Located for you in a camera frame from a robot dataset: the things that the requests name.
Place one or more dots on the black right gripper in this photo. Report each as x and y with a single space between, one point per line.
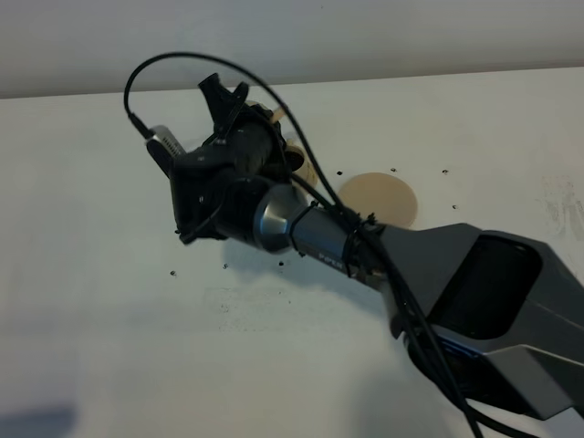
217 188

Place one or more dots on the beige right teacup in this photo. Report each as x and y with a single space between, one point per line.
300 164

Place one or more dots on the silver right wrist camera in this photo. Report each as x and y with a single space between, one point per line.
163 147

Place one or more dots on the beige teapot saucer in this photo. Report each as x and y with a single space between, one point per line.
391 200

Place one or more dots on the beige teapot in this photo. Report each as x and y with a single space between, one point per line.
278 114

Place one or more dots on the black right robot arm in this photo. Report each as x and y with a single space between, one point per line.
486 316

